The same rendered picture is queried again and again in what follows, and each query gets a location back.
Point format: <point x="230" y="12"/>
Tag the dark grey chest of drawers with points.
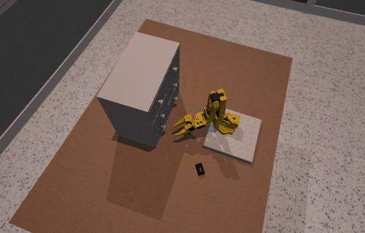
<point x="130" y="89"/>

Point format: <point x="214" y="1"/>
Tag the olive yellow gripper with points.
<point x="188" y="119"/>

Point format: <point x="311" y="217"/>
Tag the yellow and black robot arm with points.
<point x="217" y="114"/>

